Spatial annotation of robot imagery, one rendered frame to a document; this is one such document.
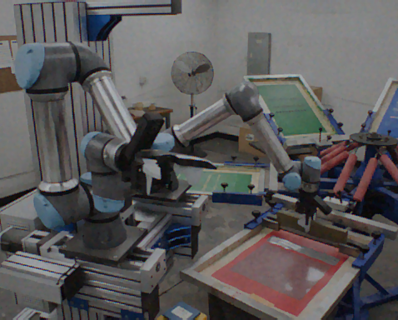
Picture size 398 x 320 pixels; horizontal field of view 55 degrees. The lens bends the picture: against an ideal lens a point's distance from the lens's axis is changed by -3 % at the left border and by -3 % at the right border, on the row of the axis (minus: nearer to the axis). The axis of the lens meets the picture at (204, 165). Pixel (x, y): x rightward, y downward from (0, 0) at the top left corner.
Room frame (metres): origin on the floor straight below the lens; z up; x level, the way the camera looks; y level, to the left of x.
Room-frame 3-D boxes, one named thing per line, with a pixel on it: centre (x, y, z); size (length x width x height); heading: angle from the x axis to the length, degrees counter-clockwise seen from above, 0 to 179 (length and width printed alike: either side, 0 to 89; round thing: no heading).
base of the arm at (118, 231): (1.18, 0.34, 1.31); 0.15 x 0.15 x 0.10
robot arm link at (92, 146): (0.91, 0.24, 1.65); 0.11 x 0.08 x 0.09; 46
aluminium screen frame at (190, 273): (1.51, -0.37, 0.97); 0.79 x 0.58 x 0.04; 140
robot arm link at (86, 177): (1.18, 0.34, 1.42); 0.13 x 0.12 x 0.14; 136
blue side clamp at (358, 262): (1.51, -0.74, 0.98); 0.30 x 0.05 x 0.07; 140
